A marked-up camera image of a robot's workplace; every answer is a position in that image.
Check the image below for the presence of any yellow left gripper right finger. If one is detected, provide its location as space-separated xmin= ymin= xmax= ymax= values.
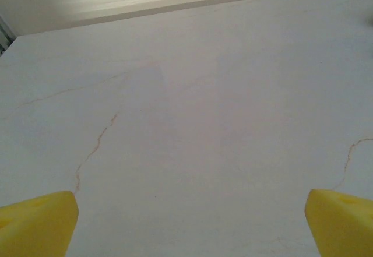
xmin=304 ymin=188 xmax=373 ymax=257

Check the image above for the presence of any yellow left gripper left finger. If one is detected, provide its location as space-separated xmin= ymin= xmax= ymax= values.
xmin=0 ymin=190 xmax=79 ymax=257

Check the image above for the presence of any aluminium frame post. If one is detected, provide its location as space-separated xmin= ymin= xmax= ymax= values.
xmin=0 ymin=14 xmax=15 ymax=55

